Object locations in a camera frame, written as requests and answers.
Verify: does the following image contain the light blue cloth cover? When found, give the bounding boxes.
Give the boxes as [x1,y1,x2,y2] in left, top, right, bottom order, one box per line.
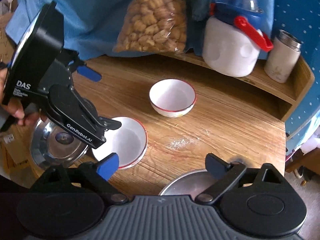
[5,0,274,59]

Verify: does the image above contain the white jug blue lid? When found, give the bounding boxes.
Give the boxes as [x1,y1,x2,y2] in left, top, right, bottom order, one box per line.
[202,0,273,77]

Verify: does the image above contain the person's left hand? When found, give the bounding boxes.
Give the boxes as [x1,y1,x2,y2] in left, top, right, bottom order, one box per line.
[1,68,48,126]

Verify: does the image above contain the white ceramic bowl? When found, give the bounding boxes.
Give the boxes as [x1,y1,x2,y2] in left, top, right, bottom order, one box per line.
[149,79,197,118]
[92,116,148,169]

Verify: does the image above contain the white steel thermos cup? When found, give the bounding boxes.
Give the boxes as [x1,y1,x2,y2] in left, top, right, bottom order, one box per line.
[264,29,302,83]

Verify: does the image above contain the bag of snack biscuits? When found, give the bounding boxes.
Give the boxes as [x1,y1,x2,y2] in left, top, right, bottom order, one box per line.
[114,0,187,54]

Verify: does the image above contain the large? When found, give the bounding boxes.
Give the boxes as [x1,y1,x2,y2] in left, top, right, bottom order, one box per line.
[30,119,89,170]

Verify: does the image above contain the wooden desk shelf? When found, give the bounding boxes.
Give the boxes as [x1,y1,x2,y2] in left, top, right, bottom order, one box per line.
[154,53,315,122]

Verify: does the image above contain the large steel bowl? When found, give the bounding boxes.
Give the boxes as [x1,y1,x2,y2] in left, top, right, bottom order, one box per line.
[159,169,216,199]

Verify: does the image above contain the pink white bedding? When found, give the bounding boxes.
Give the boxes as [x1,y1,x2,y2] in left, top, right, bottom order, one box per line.
[300,127,320,154]

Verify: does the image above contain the upper cardboard box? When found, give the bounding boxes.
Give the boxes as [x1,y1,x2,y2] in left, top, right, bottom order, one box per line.
[0,12,16,63]

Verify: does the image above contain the dark blue dotted curtain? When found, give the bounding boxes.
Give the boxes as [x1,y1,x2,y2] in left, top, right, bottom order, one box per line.
[273,0,319,140]

